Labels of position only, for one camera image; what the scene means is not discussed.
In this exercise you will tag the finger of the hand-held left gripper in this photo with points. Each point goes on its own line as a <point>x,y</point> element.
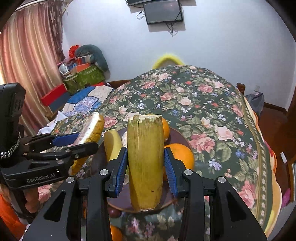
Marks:
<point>64,139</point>
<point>85,149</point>

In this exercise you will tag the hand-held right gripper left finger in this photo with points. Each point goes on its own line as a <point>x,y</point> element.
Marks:
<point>121,171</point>

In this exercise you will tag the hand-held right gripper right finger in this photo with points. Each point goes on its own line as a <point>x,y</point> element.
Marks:
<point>170,173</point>

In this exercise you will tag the orange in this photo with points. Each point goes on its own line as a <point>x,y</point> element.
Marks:
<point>182,157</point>
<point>166,131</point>

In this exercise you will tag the green-yellow sugarcane piece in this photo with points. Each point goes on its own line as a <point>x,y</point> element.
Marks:
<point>145,162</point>

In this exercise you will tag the pale yellow sugarcane piece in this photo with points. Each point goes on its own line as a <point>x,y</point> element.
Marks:
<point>112,146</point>

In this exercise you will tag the purple plate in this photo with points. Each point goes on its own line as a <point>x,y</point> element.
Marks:
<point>177,136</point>

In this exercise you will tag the person's left forearm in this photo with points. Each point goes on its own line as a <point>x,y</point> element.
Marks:
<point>9,215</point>

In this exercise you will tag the person's left hand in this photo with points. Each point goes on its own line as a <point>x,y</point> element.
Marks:
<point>32,200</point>

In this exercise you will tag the blue and white quilt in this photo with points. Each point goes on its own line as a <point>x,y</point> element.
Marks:
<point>85,104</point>

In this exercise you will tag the red and grey box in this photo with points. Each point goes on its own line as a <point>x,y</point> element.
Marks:
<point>54,97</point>

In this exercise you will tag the pink striped curtain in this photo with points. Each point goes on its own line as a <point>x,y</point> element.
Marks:
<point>30,58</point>

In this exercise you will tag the small mandarin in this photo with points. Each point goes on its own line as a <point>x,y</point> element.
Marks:
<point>116,234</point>

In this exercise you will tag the green floral box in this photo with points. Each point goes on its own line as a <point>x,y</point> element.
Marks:
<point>87,80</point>

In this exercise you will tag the orange box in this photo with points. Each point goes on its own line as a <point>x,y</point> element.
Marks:
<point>81,67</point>

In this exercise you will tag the floral blanket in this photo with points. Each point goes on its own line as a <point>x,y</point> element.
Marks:
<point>208,104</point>

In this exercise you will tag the red plastic bag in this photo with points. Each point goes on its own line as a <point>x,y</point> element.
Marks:
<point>73,50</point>

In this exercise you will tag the grey bag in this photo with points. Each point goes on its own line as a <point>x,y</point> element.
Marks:
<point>255,104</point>

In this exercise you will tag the yellow fuzzy hoop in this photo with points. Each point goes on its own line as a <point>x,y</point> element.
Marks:
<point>166,58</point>

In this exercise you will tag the pink cloth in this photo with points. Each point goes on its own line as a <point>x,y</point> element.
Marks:
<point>286,197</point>

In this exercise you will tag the small black monitor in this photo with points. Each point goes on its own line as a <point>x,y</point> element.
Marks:
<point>163,11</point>

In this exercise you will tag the wooden bed post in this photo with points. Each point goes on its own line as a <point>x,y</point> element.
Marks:
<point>240,88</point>

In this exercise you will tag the white wall socket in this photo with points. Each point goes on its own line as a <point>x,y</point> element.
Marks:
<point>257,87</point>

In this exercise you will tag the black wall television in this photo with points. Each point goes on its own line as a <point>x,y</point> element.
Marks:
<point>141,2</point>

